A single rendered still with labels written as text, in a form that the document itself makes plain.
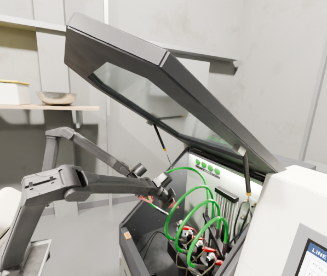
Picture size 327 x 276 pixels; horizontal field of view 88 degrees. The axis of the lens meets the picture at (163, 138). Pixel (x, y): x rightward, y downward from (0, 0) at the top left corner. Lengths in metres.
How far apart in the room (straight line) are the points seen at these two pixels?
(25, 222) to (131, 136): 2.36
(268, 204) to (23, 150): 2.86
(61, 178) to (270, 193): 0.69
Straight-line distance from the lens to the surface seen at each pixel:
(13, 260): 0.78
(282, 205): 0.73
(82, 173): 0.59
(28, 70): 2.88
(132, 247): 1.19
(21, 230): 0.66
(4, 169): 3.17
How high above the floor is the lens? 1.79
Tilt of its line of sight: 12 degrees down
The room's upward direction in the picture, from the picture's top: 3 degrees clockwise
